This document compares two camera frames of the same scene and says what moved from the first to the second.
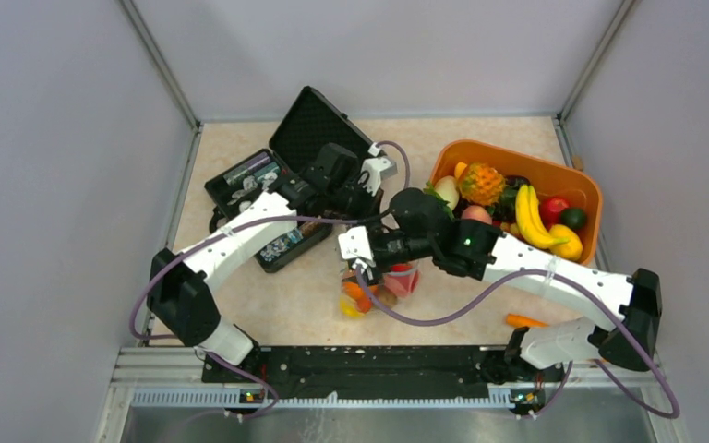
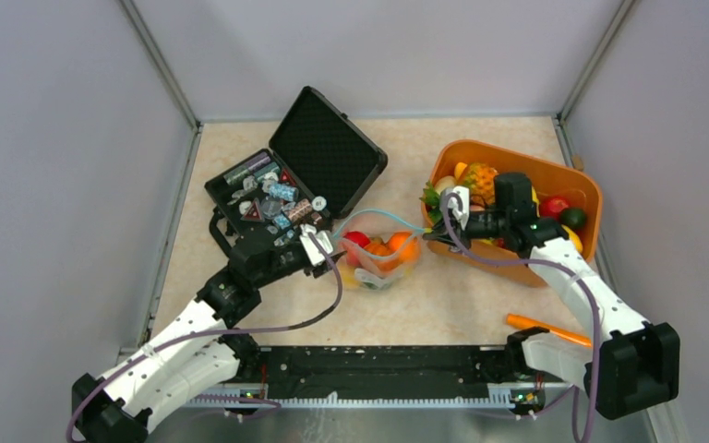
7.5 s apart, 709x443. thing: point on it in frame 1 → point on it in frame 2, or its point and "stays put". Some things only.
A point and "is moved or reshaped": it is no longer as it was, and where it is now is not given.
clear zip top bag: [399, 281] is moved or reshaped
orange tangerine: [354, 292] is moved or reshaped
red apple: [402, 280] is moved or reshaped
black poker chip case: [311, 125] stays put
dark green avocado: [574, 217] stays put
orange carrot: [516, 320] stays put
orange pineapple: [482, 185] stays put
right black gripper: [376, 258] → [465, 232]
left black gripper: [371, 203] → [318, 270]
